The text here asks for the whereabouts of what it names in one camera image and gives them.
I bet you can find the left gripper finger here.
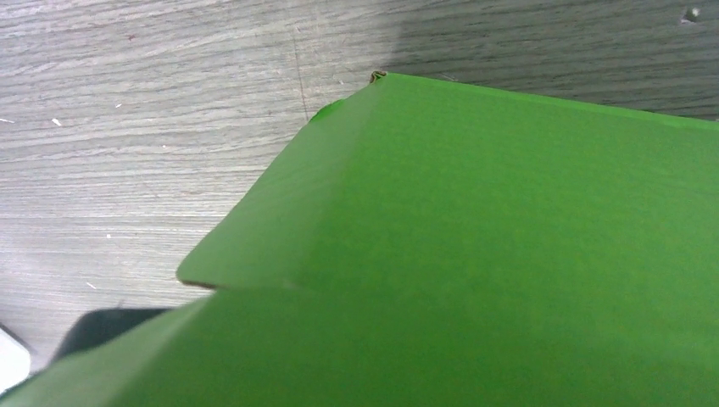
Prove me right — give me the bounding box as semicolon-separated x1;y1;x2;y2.
48;307;173;365

